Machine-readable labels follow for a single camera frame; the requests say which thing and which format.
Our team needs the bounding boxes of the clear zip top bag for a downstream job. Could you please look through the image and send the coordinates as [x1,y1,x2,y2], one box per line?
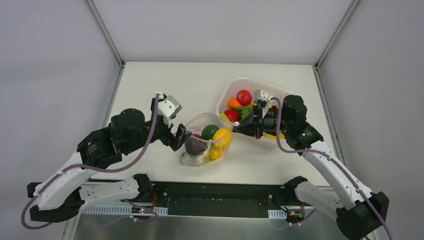
[179,113,239,167]

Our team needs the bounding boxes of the orange toy tangerine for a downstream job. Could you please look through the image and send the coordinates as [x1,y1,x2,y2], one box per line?
[227,97,242,109]

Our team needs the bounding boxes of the green toy leaf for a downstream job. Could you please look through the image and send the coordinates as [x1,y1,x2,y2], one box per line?
[238,107,252,121]

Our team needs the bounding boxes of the green toy avocado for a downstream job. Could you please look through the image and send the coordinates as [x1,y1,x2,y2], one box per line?
[201,124,220,140]

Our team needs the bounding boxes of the red toy bell pepper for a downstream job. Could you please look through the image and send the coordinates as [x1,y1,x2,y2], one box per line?
[224,109,239,123]

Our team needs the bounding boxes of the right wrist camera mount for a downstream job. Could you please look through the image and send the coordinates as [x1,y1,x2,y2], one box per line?
[252,89,273,117]

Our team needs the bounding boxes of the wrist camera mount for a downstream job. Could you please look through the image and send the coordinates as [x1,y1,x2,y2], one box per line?
[252,89,273,117]
[157,92,182,128]

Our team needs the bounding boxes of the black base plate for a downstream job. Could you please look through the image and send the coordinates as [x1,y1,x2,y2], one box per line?
[131,181,308,218]

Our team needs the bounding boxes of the yellow toy cabbage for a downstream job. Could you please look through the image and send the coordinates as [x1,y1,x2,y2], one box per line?
[204,133,233,163]

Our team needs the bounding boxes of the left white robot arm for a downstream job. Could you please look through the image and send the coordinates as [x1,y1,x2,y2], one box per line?
[25,108,191,224]

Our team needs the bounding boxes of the red toy tomato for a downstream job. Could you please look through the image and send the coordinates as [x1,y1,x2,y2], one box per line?
[191,133,202,139]

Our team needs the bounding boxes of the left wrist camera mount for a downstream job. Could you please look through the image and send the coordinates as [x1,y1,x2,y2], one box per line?
[157,92,182,128]

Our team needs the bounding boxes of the yellow toy banana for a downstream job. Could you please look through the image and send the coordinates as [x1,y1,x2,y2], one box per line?
[262,131,284,140]

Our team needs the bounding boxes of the white plastic basket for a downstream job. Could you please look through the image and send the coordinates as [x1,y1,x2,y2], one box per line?
[215,77,291,149]

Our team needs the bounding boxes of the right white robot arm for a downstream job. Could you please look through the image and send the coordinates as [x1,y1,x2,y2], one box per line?
[235,94,394,240]

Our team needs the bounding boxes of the yellow toy lemon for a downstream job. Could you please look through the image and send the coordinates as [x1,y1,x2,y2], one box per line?
[212,127,232,145]

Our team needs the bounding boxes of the red toy apple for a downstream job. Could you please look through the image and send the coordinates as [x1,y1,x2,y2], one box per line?
[236,89,253,107]

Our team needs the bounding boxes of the white toy radish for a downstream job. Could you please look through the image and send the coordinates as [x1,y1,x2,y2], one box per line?
[179,152,205,167]

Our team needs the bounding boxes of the green toy chili pepper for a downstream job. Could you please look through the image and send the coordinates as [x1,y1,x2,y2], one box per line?
[230,106,253,113]

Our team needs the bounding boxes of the dark purple toy eggplant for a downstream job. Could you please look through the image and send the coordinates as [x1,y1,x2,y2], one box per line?
[184,136,208,156]

